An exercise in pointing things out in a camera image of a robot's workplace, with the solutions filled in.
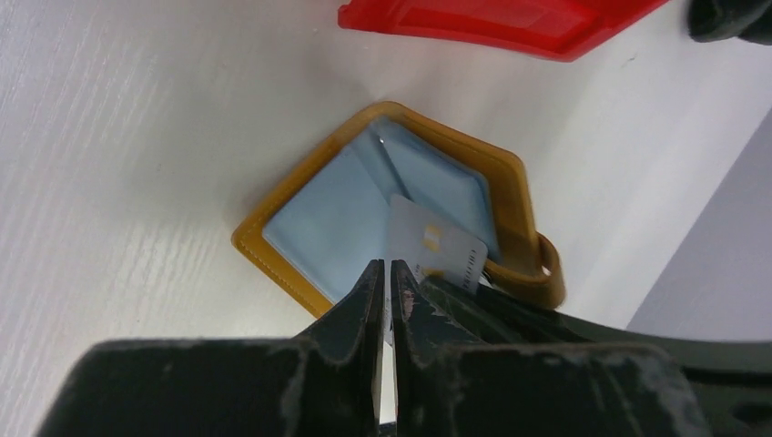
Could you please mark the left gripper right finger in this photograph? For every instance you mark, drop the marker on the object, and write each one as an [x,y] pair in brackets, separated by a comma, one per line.
[451,383]

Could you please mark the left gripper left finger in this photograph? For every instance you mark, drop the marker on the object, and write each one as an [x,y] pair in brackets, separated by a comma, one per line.
[324,381]

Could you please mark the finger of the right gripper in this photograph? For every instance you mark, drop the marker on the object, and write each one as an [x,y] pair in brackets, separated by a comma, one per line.
[731,380]

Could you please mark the silver credit card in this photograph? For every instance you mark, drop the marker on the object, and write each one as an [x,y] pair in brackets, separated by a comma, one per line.
[432,246]

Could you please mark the yellow leather card holder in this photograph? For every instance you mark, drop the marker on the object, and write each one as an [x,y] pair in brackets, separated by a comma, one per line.
[317,230]

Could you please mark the red plastic bin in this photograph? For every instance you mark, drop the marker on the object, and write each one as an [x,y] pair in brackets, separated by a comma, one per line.
[558,30]

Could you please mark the black floral blanket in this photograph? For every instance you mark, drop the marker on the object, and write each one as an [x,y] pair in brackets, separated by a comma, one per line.
[717,20]

